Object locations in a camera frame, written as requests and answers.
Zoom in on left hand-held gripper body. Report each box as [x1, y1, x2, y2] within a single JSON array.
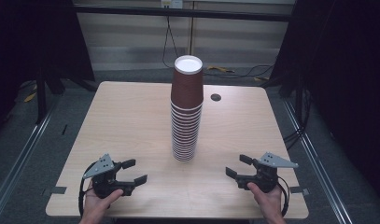
[[82, 153, 136, 200]]

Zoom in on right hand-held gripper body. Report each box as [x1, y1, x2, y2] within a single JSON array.
[[235, 151, 300, 194]]

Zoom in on stack of brown paper cups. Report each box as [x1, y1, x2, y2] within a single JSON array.
[[170, 54, 205, 162]]

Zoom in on person's right hand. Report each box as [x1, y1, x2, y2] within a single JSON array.
[[246, 182, 284, 219]]

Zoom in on person's left hand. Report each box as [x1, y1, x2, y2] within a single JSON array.
[[82, 180, 125, 220]]

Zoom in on grey tape strip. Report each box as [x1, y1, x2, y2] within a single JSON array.
[[41, 186, 68, 197], [289, 185, 310, 197]]

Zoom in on yellow floor tape piece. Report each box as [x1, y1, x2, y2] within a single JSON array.
[[22, 84, 38, 104], [206, 64, 235, 75]]

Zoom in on black metal stand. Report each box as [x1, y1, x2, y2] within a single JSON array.
[[34, 60, 66, 126]]

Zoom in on black curtain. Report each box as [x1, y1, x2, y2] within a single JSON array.
[[267, 0, 380, 206], [0, 0, 97, 132]]

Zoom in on black horizontal bar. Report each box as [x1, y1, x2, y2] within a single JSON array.
[[73, 4, 293, 23]]

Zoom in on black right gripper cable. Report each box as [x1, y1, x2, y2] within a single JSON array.
[[275, 175, 291, 217]]

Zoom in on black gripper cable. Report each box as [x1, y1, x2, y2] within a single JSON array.
[[77, 161, 97, 218], [275, 175, 291, 217]]

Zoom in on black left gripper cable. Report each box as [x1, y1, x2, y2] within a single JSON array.
[[77, 161, 97, 218]]

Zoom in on black cable bundle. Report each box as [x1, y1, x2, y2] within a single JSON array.
[[282, 88, 314, 151]]

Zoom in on metal floor rail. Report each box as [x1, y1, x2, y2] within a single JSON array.
[[0, 101, 56, 217], [282, 98, 354, 224]]

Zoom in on black floor cables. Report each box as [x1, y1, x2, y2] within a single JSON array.
[[203, 63, 276, 79]]

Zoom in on hanging black cable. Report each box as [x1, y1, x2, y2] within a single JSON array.
[[162, 15, 179, 70]]

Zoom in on white wall socket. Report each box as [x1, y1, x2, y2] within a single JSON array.
[[160, 0, 184, 9]]

